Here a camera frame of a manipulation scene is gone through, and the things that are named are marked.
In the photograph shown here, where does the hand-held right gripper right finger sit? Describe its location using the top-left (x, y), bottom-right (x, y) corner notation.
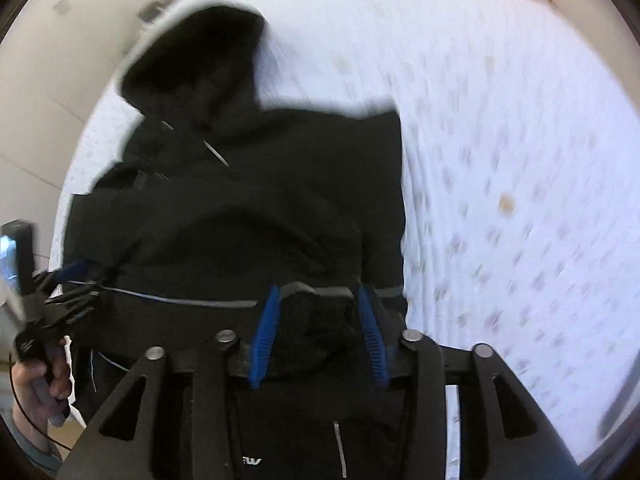
top-left (357, 286), bottom-right (588, 480)

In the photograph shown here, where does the person's left forearm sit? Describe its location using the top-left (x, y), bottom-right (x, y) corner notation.
top-left (0, 407), bottom-right (63, 478)

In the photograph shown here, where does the white patterned bed sheet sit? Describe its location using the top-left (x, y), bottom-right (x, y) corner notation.
top-left (47, 0), bottom-right (640, 480)

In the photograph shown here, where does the black hooded jacket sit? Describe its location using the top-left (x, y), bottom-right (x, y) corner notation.
top-left (64, 6), bottom-right (408, 480)

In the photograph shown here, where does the thin black cable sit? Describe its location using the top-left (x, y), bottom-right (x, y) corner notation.
top-left (9, 352), bottom-right (75, 453)

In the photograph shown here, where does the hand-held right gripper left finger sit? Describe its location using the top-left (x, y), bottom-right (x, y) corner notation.
top-left (58, 285), bottom-right (281, 480)

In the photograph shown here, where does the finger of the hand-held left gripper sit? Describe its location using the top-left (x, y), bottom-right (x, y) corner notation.
top-left (33, 259), bottom-right (112, 333)

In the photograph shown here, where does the person's left hand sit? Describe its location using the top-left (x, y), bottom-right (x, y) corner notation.
top-left (10, 336), bottom-right (76, 428)

